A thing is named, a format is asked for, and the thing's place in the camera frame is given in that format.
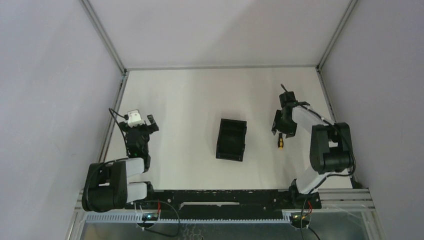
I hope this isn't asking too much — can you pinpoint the yellow black screwdriver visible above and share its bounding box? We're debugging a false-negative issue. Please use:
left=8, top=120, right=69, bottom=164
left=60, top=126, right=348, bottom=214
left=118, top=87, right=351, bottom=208
left=277, top=132, right=284, bottom=149

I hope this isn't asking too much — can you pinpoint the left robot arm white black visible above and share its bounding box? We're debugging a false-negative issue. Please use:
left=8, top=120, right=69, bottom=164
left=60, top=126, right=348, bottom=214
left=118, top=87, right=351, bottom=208
left=81, top=111, right=159, bottom=213

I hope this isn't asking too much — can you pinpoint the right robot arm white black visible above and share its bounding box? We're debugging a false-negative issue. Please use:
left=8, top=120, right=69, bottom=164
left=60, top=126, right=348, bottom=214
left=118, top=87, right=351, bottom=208
left=271, top=91, right=356, bottom=208

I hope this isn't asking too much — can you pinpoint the black plastic bin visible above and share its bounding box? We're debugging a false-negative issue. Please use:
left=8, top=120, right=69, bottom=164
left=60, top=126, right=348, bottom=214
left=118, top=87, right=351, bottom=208
left=215, top=118, right=247, bottom=162

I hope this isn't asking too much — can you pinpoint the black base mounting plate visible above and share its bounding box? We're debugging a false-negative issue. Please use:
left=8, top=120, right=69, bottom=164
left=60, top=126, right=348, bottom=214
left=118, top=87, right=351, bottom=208
left=125, top=189, right=322, bottom=220

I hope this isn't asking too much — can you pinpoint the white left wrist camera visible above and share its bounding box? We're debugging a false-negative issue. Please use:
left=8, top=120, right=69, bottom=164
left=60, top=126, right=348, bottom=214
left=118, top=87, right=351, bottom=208
left=127, top=109, right=146, bottom=128

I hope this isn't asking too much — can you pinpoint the aluminium frame rail left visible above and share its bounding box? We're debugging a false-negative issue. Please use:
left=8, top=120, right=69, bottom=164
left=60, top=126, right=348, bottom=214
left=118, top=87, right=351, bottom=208
left=97, top=72, right=129, bottom=163

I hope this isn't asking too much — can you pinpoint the aluminium frame rail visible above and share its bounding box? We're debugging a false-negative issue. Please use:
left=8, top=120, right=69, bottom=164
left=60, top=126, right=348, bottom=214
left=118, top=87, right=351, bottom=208
left=126, top=64, right=317, bottom=72
left=315, top=66, right=337, bottom=122
left=97, top=72, right=129, bottom=163

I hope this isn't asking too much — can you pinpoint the aluminium frame rail right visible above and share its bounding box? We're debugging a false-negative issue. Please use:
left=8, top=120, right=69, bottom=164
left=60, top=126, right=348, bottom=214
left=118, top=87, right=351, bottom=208
left=315, top=66, right=337, bottom=122

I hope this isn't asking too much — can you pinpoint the black cable left base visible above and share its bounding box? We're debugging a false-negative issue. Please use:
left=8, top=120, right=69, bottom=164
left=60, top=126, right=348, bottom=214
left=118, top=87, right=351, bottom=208
left=133, top=200, right=182, bottom=239

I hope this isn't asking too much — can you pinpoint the black cable base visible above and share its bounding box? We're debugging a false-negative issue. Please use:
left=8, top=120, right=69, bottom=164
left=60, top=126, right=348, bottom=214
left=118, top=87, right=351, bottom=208
left=290, top=197, right=322, bottom=240
left=133, top=200, right=182, bottom=239

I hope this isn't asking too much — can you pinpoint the aluminium frame rail back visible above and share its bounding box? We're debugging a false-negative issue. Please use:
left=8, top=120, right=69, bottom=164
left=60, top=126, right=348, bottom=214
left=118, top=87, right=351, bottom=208
left=126, top=64, right=317, bottom=72

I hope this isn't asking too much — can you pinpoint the white cable duct strip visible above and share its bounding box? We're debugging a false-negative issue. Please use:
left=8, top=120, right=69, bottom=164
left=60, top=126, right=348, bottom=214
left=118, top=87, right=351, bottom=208
left=85, top=212, right=291, bottom=224

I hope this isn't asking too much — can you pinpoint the black cable right base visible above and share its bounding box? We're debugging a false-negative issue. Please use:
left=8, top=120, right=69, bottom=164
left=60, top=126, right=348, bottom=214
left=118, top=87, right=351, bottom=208
left=290, top=197, right=322, bottom=240

